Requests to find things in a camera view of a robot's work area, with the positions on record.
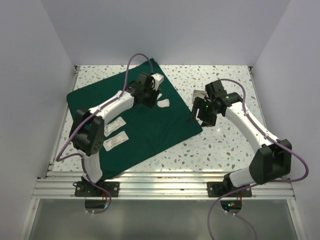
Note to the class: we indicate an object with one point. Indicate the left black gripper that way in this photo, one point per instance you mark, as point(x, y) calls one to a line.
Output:
point(155, 93)

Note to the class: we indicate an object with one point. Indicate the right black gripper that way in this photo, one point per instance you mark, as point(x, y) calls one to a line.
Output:
point(199, 103)

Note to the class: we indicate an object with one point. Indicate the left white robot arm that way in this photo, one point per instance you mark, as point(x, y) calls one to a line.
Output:
point(88, 128)

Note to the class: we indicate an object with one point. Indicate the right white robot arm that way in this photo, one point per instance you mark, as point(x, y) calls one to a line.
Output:
point(272, 157)

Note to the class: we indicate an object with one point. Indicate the green surgical cloth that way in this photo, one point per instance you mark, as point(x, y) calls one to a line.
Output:
point(158, 137)

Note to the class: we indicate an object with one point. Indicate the silver metal tray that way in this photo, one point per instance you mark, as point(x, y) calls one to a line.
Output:
point(199, 94)

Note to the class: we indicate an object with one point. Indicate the upper white sterile packet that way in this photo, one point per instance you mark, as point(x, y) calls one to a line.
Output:
point(113, 126)

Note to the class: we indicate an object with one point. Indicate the white sterile packet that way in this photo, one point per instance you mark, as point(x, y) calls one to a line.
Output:
point(115, 141)
point(113, 126)

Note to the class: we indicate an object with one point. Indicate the lower white sterile packet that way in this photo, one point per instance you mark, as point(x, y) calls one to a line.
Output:
point(115, 141)

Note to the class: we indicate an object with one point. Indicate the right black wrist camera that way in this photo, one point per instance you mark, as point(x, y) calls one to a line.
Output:
point(215, 90)

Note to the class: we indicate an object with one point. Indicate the aluminium rail frame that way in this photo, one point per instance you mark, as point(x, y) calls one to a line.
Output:
point(179, 173)

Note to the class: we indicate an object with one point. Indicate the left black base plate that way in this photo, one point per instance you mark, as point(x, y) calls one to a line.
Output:
point(85, 189)

